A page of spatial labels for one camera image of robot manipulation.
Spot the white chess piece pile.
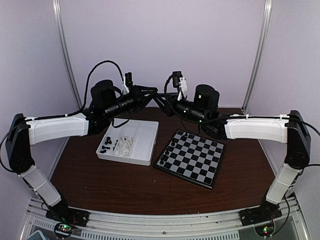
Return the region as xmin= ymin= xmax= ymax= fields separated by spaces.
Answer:
xmin=114 ymin=135 xmax=134 ymax=158

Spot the white compartment tray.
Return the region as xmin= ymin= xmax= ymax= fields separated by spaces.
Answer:
xmin=96 ymin=118 xmax=159 ymax=166

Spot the black chess piece pile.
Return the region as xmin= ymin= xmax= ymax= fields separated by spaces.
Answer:
xmin=100 ymin=136 xmax=119 ymax=154

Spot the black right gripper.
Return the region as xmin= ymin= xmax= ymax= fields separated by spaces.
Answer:
xmin=153 ymin=92 xmax=208 ymax=126

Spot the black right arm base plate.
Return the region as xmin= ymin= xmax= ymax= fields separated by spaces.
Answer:
xmin=239 ymin=206 xmax=283 ymax=227

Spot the blue plastic basket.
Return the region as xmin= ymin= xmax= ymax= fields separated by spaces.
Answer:
xmin=26 ymin=230 xmax=49 ymax=240

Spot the aluminium front rail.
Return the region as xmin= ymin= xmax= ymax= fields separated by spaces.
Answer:
xmin=17 ymin=196 xmax=311 ymax=240

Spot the black silver chessboard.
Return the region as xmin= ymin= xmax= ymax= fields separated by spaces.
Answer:
xmin=153 ymin=128 xmax=225 ymax=190

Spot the right round circuit board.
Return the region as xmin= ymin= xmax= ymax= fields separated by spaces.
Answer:
xmin=254 ymin=223 xmax=275 ymax=238

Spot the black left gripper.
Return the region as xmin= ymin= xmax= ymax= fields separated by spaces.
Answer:
xmin=104 ymin=84 xmax=159 ymax=120

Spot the aluminium frame post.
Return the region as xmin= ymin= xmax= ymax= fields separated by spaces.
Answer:
xmin=52 ymin=0 xmax=82 ymax=109
xmin=241 ymin=0 xmax=273 ymax=113

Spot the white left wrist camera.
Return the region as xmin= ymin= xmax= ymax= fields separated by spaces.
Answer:
xmin=122 ymin=72 xmax=133 ymax=95

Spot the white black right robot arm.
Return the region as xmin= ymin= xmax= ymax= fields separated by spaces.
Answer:
xmin=153 ymin=84 xmax=311 ymax=221

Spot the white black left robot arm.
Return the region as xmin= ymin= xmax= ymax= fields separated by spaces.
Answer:
xmin=3 ymin=80 xmax=159 ymax=222

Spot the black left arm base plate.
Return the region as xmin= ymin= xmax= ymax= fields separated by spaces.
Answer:
xmin=45 ymin=208 xmax=90 ymax=227

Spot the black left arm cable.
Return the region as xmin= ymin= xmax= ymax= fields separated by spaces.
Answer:
xmin=82 ymin=59 xmax=126 ymax=113

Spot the left round circuit board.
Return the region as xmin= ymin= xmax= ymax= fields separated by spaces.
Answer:
xmin=53 ymin=222 xmax=75 ymax=238

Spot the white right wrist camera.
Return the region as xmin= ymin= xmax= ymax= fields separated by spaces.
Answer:
xmin=173 ymin=71 xmax=188 ymax=101

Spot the left aluminium frame post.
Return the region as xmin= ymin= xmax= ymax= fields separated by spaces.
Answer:
xmin=52 ymin=0 xmax=82 ymax=109

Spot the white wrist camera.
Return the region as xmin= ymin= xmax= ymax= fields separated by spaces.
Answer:
xmin=173 ymin=71 xmax=188 ymax=101
xmin=122 ymin=72 xmax=133 ymax=95

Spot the round circuit board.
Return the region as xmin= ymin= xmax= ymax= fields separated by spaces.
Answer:
xmin=254 ymin=223 xmax=275 ymax=238
xmin=53 ymin=222 xmax=75 ymax=238

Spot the right aluminium frame post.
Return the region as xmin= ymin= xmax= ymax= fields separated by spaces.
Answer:
xmin=241 ymin=0 xmax=273 ymax=113

